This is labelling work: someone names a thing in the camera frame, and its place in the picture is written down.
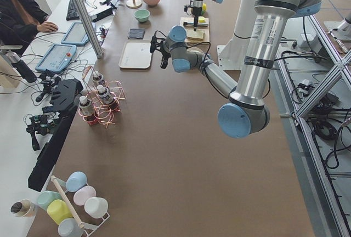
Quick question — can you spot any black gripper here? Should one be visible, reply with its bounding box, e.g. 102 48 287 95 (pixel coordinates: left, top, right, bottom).
192 6 202 31
160 46 171 69

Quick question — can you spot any bread slice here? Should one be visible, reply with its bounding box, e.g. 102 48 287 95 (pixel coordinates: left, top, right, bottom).
186 29 205 41

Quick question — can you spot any cream rabbit tray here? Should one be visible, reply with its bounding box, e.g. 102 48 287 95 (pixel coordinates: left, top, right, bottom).
118 39 152 70

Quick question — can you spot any half lemon slice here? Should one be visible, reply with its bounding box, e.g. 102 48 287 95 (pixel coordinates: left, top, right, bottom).
198 16 205 23

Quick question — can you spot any steel pepper grinder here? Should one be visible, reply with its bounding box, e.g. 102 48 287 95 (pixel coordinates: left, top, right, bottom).
183 21 194 26

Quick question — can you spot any wooden cutting board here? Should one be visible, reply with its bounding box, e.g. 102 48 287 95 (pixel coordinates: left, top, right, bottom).
180 17 210 44

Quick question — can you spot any white round plate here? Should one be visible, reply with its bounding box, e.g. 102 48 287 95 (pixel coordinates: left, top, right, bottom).
187 47 203 54

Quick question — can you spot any grey folded cloth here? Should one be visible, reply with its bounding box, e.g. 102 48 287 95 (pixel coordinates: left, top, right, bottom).
128 28 145 40

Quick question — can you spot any mint green bowl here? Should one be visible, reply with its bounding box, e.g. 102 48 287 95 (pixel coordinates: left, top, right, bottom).
134 9 150 22

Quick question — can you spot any tea bottle lower left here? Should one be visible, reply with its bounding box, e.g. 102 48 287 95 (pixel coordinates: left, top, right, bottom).
97 84 114 105

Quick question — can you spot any tea bottle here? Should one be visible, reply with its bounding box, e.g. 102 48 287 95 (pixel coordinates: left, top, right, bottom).
97 84 114 105
79 96 98 125
92 74 105 87

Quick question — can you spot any tea bottle upper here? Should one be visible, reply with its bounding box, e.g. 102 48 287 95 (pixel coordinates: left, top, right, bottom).
92 74 105 87

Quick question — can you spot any tea bottle lower right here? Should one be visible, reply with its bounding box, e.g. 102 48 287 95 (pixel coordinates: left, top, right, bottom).
79 96 98 125

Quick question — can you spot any teach pendant far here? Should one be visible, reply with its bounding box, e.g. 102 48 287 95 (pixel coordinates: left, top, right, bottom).
61 22 89 47

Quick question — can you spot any teach pendant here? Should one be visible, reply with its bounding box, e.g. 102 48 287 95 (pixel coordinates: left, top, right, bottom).
61 22 89 47
35 44 77 73

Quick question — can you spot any black keyboard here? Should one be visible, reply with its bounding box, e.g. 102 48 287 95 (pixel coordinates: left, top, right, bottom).
66 0 80 21

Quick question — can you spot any teach pendant near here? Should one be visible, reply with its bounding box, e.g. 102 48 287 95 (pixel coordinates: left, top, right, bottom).
35 44 77 73

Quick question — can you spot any black water bottle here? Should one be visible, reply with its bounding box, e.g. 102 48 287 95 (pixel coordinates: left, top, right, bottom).
6 51 37 83

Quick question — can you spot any seated person in black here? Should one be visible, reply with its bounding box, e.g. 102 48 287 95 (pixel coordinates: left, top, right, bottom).
1 0 58 55

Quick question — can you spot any pink cup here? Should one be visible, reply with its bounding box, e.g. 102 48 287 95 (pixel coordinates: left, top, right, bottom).
73 185 96 206

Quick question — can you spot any white cup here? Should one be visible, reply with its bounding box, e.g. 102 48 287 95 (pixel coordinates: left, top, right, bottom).
84 197 108 218

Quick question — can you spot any mint cup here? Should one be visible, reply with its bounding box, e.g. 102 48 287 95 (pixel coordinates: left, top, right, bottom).
36 190 62 211

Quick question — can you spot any yellow cup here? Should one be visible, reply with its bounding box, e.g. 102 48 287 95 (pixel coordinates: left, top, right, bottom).
47 199 73 225

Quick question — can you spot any grey blue cup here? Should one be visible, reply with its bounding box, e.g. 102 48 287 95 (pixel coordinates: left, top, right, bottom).
58 218 84 237

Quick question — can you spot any paper cup with metal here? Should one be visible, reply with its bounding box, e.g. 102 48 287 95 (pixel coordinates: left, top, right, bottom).
10 199 37 217

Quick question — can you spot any copper wire bottle rack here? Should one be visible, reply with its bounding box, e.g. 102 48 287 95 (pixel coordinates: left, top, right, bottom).
78 65 126 127

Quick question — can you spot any aluminium frame post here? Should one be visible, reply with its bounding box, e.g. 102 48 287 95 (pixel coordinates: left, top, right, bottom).
73 0 103 58

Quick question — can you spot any white wire cup rack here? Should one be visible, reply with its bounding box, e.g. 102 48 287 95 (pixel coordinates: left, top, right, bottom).
50 176 110 236

